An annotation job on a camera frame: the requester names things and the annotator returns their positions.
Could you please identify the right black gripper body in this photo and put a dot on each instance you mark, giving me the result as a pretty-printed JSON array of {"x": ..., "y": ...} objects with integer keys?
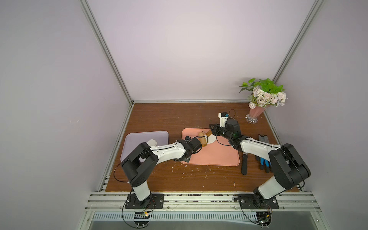
[{"x": 217, "y": 129}]

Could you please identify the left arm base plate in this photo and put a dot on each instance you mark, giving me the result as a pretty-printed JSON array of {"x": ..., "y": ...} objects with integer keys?
[{"x": 145, "y": 201}]

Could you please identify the small dough piece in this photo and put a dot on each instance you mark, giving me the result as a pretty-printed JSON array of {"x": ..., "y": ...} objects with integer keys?
[{"x": 211, "y": 139}]

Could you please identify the pink glass vase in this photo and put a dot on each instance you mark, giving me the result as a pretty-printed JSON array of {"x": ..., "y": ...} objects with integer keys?
[{"x": 253, "y": 115}]

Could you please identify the black handled metal scraper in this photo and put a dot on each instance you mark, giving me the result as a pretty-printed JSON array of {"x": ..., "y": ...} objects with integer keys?
[{"x": 244, "y": 167}]

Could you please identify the purple silicone mat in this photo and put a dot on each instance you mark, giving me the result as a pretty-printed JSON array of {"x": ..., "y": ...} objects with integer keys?
[{"x": 132, "y": 140}]

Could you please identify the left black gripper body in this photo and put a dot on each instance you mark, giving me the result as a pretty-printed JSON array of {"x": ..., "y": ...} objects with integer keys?
[{"x": 188, "y": 160}]

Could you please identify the large dough ball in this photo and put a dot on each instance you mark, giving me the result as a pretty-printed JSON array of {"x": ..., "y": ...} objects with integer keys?
[{"x": 152, "y": 142}]

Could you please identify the aluminium frame rail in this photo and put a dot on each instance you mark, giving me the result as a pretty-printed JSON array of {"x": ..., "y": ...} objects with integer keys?
[{"x": 203, "y": 201}]

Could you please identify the artificial flower bouquet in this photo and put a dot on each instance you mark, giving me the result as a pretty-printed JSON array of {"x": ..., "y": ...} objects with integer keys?
[{"x": 264, "y": 93}]

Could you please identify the wooden rolling pin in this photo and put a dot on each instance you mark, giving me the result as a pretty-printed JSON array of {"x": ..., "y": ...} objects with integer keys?
[{"x": 202, "y": 136}]

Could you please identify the pink silicone mat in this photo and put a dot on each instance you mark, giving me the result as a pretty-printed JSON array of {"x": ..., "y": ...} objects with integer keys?
[{"x": 216, "y": 154}]

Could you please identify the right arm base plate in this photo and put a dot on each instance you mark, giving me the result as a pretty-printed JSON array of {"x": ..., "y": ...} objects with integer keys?
[{"x": 254, "y": 201}]

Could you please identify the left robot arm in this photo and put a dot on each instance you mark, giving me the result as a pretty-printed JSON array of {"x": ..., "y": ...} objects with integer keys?
[{"x": 140, "y": 163}]

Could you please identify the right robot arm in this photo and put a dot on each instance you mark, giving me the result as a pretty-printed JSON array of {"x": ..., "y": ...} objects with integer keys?
[{"x": 287, "y": 165}]

